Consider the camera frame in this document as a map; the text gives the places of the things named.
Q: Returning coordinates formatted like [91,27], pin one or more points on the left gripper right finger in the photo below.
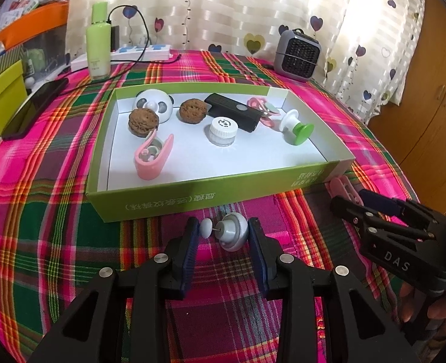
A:
[356,328]

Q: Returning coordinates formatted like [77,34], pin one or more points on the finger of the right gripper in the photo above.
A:
[365,218]
[408,211]

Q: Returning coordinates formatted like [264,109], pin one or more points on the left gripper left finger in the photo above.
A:
[119,304]

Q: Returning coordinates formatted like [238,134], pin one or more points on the white green spool stamp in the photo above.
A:
[291,123]

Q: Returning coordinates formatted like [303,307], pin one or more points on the white grey round hook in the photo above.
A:
[231,231]

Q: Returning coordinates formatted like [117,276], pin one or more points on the pink earhook clip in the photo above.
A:
[152,155]

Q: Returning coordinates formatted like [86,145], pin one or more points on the white round jar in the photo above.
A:
[222,131]

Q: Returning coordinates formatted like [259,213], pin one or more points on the brown walnut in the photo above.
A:
[193,111]
[142,122]

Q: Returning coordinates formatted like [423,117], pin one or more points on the pink loop clip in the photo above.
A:
[341,186]

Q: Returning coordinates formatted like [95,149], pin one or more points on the right hand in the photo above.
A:
[436,311]

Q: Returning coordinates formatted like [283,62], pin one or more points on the wooden wardrobe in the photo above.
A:
[414,132]

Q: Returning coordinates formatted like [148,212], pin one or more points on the plaid bedspread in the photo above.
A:
[52,241]

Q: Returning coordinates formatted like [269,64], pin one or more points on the pink green clip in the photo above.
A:
[268,110]

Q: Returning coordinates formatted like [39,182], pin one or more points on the black rectangular device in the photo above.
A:
[246,117]

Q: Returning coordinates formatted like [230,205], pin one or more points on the grey mini heater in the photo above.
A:
[297,55]

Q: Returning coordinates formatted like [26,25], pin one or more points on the green white cardboard tray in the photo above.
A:
[196,173]

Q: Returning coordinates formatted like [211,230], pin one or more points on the heart pattern curtain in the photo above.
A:
[366,45]

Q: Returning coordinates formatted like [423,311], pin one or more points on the brown walnut in tray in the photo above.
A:
[193,111]

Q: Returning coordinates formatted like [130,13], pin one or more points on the white panda case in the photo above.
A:
[157,101]

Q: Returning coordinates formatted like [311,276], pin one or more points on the black smartphone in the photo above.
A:
[21,123]

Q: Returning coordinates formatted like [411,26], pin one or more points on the lime green shoebox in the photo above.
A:
[12,92]

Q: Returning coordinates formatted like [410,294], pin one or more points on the white power strip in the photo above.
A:
[158,52]

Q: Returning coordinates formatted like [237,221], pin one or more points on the chevron pattern box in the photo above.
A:
[11,57]

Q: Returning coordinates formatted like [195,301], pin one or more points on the green lotion bottle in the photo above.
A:
[98,42]

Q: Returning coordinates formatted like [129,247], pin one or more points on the black charger plug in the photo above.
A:
[115,38]

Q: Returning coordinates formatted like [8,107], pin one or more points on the orange lidded storage box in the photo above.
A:
[35,23]

